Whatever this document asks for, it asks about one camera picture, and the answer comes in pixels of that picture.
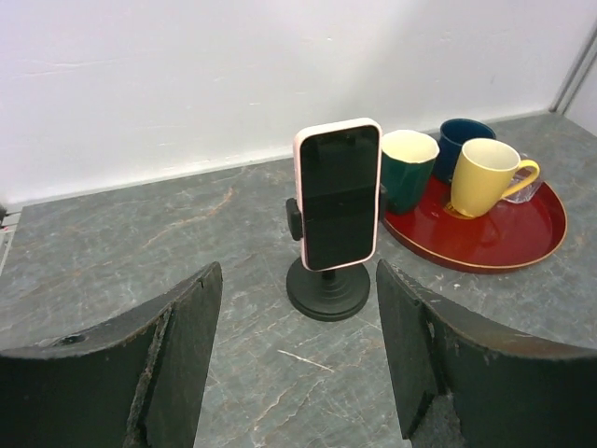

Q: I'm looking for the black phone stand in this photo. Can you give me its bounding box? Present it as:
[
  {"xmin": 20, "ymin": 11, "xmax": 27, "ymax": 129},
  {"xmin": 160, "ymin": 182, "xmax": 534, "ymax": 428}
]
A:
[{"xmin": 285, "ymin": 186, "xmax": 387, "ymax": 322}]

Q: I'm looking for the clear glass cup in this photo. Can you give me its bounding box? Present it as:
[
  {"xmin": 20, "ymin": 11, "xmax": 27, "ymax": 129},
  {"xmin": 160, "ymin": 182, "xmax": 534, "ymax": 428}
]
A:
[{"xmin": 504, "ymin": 167, "xmax": 544, "ymax": 204}]

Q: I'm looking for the left aluminium frame post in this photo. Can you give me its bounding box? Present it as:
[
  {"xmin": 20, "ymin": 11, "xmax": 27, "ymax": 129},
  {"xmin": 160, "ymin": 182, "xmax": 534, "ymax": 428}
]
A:
[{"xmin": 0, "ymin": 204, "xmax": 21, "ymax": 273}]

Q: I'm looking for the dark blue mug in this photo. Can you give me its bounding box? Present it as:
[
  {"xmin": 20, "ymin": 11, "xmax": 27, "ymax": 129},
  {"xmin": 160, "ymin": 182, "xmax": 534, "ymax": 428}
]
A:
[{"xmin": 433, "ymin": 119, "xmax": 496, "ymax": 185}]

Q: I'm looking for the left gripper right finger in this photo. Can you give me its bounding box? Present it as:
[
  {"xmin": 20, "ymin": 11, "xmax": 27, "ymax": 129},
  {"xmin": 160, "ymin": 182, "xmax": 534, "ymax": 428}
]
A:
[{"xmin": 376, "ymin": 259, "xmax": 596, "ymax": 447}]

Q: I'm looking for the round red tray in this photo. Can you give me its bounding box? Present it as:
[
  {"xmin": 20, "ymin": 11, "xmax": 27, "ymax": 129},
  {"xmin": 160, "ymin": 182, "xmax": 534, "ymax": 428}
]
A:
[{"xmin": 383, "ymin": 178, "xmax": 567, "ymax": 274}]

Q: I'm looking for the phone with pink case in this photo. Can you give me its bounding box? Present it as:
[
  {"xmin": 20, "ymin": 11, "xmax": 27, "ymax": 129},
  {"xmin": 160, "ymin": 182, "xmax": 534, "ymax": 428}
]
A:
[{"xmin": 293, "ymin": 118, "xmax": 382, "ymax": 272}]

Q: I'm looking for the yellow mug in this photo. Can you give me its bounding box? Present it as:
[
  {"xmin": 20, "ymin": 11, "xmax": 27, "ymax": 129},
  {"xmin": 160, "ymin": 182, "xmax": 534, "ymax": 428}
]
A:
[{"xmin": 450, "ymin": 138, "xmax": 540, "ymax": 218}]

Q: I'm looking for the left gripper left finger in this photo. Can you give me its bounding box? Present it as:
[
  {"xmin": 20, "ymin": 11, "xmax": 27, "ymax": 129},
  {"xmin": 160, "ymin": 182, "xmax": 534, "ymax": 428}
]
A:
[{"xmin": 1, "ymin": 262, "xmax": 223, "ymax": 447}]

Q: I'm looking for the green mug cream inside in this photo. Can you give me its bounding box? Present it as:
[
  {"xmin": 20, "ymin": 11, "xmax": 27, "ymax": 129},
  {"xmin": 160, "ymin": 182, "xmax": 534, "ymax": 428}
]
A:
[{"xmin": 381, "ymin": 130, "xmax": 439, "ymax": 215}]

